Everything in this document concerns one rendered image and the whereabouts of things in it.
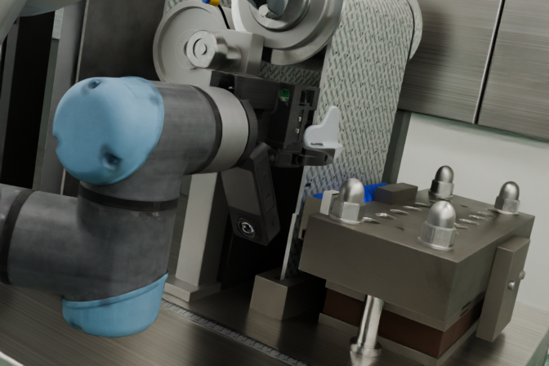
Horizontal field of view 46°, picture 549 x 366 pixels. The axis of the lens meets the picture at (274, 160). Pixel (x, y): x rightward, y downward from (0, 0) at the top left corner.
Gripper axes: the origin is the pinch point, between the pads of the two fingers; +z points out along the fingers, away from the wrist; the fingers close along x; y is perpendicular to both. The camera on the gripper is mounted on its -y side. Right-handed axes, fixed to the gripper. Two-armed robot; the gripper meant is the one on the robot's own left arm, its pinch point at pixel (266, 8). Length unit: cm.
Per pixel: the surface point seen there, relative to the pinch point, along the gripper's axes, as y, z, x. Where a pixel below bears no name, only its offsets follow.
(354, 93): 3.1, 15.2, -5.7
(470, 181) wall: 137, 237, 40
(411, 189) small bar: 1.2, 30.5, -11.7
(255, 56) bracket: -2.8, 4.8, 1.6
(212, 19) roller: 1.4, 4.4, 10.3
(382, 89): 9.4, 21.2, -5.7
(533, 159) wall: 151, 225, 14
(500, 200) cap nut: 8.2, 38.8, -21.1
